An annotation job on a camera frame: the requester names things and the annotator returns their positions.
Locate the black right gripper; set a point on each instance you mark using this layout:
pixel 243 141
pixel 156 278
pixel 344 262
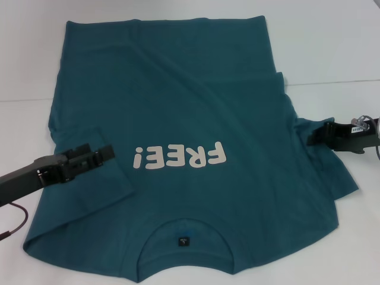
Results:
pixel 350 138

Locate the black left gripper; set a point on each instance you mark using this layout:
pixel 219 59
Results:
pixel 32 175

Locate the teal t-shirt with FREE print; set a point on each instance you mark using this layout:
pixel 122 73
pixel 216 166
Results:
pixel 193 104

